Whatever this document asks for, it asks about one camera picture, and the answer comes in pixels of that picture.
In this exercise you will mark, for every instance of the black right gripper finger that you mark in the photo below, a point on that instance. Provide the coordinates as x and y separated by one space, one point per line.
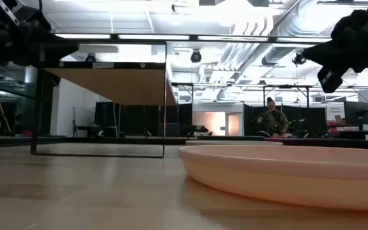
321 52

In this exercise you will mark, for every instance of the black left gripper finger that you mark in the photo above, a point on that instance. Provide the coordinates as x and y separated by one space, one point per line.
61 48

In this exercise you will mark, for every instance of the pale pink plate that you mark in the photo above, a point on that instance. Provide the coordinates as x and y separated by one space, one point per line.
267 172

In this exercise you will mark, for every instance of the white shelf label sticker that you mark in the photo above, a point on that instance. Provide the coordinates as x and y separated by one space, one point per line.
103 65

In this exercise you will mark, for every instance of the black round ceiling spotlight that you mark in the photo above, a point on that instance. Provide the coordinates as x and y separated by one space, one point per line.
90 58
299 59
195 56

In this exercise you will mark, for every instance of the black partition panel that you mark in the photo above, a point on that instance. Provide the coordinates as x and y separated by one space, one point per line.
311 121
139 119

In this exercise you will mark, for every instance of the black computer monitor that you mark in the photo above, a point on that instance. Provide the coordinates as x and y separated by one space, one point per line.
356 113

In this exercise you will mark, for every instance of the person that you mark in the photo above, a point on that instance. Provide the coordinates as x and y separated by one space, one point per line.
271 121

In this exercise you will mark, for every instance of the white door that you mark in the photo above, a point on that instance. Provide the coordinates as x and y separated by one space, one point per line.
234 125

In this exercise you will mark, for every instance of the small wheeled vehicle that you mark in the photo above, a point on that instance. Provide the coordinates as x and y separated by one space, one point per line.
198 129

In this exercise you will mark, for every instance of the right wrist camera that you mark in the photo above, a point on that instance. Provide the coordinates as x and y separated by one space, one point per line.
331 80

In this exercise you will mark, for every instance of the black background rig frame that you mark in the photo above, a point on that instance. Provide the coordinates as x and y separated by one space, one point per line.
184 84
286 86

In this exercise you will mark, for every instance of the white wall sign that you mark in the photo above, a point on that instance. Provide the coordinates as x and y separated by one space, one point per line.
335 111

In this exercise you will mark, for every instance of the wooden shelf with black frame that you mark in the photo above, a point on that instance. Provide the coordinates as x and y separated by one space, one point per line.
113 84

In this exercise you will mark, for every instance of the black aluminium rig frame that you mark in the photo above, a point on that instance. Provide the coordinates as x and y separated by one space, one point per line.
193 37

